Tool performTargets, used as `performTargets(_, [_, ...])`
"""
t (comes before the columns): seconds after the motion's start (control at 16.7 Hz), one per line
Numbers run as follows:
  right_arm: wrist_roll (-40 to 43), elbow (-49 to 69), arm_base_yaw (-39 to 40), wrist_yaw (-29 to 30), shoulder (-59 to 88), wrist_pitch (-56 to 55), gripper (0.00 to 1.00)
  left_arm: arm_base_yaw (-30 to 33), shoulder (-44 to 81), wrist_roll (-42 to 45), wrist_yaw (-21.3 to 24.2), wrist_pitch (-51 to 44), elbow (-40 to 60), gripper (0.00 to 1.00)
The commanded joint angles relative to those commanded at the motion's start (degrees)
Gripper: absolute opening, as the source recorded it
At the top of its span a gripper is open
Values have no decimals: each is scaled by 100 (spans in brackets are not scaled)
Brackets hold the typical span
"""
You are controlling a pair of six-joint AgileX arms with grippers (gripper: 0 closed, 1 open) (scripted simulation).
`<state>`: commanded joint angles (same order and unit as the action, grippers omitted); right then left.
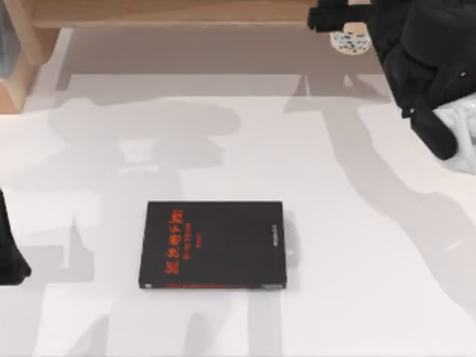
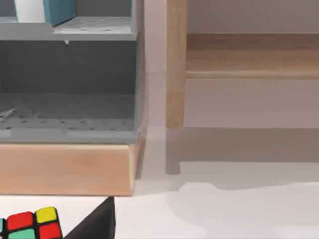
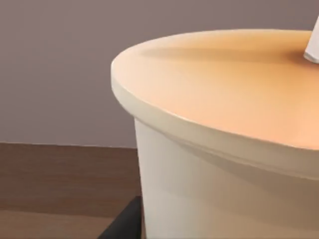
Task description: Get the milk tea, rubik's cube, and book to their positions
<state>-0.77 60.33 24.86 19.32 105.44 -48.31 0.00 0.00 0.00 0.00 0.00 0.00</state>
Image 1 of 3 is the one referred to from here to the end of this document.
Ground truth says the white cup with black spots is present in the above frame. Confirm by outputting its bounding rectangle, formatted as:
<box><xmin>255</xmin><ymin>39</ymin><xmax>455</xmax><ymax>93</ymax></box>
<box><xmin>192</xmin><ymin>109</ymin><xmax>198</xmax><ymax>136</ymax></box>
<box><xmin>329</xmin><ymin>22</ymin><xmax>374</xmax><ymax>57</ymax></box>

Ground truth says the black book with red lettering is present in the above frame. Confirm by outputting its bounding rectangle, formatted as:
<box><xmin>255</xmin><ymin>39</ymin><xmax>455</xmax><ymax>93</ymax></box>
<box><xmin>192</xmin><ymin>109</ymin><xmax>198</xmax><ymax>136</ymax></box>
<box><xmin>138</xmin><ymin>200</ymin><xmax>289</xmax><ymax>292</ymax></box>

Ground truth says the pale wooden shelf unit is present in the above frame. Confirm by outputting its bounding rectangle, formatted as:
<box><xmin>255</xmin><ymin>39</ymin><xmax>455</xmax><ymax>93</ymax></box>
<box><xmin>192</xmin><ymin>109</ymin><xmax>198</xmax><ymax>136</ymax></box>
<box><xmin>0</xmin><ymin>0</ymin><xmax>321</xmax><ymax>115</ymax></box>

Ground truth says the grey blue panel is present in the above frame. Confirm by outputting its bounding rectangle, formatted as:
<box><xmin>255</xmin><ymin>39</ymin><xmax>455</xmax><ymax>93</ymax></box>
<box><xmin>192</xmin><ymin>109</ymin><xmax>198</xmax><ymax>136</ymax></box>
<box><xmin>0</xmin><ymin>0</ymin><xmax>19</xmax><ymax>80</ymax></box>

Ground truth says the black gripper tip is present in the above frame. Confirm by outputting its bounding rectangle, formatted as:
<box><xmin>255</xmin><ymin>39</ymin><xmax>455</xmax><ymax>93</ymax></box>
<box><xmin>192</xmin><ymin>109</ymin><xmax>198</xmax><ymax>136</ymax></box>
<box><xmin>0</xmin><ymin>189</ymin><xmax>33</xmax><ymax>287</ymax></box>

